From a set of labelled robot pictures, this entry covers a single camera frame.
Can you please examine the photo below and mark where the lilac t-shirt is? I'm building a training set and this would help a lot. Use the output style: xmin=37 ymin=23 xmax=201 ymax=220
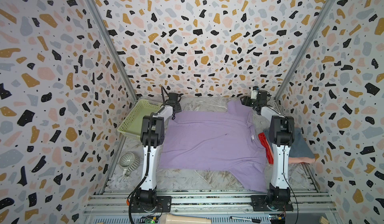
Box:
xmin=159 ymin=101 xmax=267 ymax=192

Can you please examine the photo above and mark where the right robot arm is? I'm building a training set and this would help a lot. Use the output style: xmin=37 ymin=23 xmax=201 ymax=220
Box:
xmin=241 ymin=86 xmax=295 ymax=211

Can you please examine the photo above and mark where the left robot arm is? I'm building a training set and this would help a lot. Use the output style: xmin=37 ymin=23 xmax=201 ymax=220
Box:
xmin=130 ymin=91 xmax=182 ymax=211

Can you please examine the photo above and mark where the light green plastic basket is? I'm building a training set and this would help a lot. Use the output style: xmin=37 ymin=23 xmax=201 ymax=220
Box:
xmin=118 ymin=99 xmax=162 ymax=140

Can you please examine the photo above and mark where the red folded t-shirt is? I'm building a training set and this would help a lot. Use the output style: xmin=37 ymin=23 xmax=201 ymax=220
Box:
xmin=258 ymin=133 xmax=274 ymax=165

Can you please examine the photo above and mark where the pink folded t-shirt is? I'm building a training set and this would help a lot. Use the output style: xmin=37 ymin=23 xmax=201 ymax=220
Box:
xmin=289 ymin=157 xmax=316 ymax=164

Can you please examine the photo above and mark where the white desk fan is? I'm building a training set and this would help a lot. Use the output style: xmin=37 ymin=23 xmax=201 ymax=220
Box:
xmin=118 ymin=152 xmax=140 ymax=177

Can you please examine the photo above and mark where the beige cylinder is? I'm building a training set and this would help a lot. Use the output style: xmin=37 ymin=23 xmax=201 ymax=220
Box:
xmin=158 ymin=214 xmax=212 ymax=224

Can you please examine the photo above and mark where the small wooden block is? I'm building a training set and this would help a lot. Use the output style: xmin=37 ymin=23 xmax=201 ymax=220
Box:
xmin=319 ymin=217 xmax=330 ymax=224

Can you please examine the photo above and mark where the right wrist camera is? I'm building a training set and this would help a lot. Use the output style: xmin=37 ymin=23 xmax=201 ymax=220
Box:
xmin=251 ymin=86 xmax=259 ymax=100

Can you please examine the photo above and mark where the black corrugated cable conduit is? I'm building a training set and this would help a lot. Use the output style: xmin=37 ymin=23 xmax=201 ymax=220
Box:
xmin=127 ymin=85 xmax=175 ymax=224

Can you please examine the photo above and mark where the aluminium corner post right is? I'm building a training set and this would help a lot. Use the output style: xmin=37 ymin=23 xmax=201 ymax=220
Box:
xmin=274 ymin=0 xmax=336 ymax=102

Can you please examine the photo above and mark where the aluminium corner post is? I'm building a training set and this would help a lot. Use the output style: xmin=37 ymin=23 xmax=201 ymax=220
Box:
xmin=274 ymin=0 xmax=336 ymax=102
xmin=85 ymin=0 xmax=138 ymax=102

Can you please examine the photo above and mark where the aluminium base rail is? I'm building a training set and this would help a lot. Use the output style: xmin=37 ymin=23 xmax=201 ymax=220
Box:
xmin=84 ymin=190 xmax=342 ymax=224

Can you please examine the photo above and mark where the aluminium corner post left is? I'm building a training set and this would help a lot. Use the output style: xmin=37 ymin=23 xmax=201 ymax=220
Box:
xmin=85 ymin=0 xmax=138 ymax=102

